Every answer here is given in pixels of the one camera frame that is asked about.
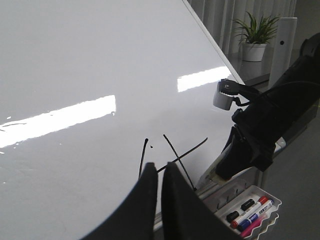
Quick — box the white marker tray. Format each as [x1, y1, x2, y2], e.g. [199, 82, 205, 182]
[203, 179, 282, 240]

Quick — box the blue capped whiteboard marker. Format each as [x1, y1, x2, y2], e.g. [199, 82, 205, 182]
[237, 199, 274, 232]

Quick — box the grey window ledge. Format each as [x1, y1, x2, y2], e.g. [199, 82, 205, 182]
[227, 48, 273, 86]

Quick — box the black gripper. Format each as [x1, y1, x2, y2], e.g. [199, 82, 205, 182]
[215, 33, 320, 180]

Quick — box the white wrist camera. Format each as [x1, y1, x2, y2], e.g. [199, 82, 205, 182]
[212, 78, 261, 111]

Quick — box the red capped whiteboard marker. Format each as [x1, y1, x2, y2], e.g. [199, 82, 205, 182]
[230, 196, 269, 229]

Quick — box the white whiteboard marker with tape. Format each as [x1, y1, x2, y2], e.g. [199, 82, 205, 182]
[196, 144, 231, 189]

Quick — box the pink eraser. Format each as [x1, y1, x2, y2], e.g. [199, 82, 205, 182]
[239, 218, 264, 238]

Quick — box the green potted plant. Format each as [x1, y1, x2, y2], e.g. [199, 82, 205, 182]
[232, 11, 280, 45]

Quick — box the white pillar device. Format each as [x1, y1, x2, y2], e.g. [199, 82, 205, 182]
[268, 17, 298, 89]

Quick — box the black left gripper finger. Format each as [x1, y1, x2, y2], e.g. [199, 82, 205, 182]
[83, 162, 158, 240]

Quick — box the white whiteboard with grey frame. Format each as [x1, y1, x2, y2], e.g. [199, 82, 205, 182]
[0, 0, 242, 240]

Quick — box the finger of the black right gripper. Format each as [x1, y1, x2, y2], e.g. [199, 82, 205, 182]
[161, 162, 241, 240]

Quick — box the black camera cable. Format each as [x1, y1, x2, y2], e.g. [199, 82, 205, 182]
[234, 80, 320, 107]

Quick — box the white plant pot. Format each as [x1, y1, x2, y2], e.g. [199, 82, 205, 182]
[242, 43, 268, 62]

